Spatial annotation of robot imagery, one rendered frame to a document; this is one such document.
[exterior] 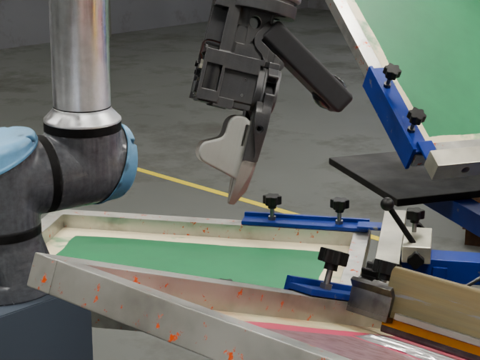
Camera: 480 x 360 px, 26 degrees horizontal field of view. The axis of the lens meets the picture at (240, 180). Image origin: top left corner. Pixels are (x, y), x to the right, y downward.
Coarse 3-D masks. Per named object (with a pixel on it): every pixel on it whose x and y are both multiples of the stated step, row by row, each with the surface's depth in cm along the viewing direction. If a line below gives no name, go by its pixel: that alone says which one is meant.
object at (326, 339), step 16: (288, 336) 124; (304, 336) 128; (320, 336) 132; (336, 336) 137; (352, 336) 142; (336, 352) 121; (352, 352) 125; (368, 352) 129; (384, 352) 133; (400, 352) 138
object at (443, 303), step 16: (400, 272) 152; (416, 272) 151; (400, 288) 152; (416, 288) 150; (432, 288) 149; (448, 288) 147; (464, 288) 146; (400, 304) 152; (416, 304) 150; (432, 304) 148; (448, 304) 147; (464, 304) 145; (432, 320) 148; (448, 320) 147; (464, 320) 145
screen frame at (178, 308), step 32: (64, 256) 115; (64, 288) 109; (96, 288) 106; (128, 288) 103; (160, 288) 123; (192, 288) 128; (224, 288) 133; (256, 288) 138; (128, 320) 102; (160, 320) 100; (192, 320) 98; (224, 320) 95; (320, 320) 151; (352, 320) 158; (224, 352) 95; (256, 352) 92; (288, 352) 90; (320, 352) 90
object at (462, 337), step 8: (400, 320) 150; (408, 320) 149; (416, 320) 148; (424, 328) 147; (432, 328) 146; (440, 328) 146; (448, 336) 145; (456, 336) 144; (464, 336) 143; (472, 336) 143; (472, 344) 142
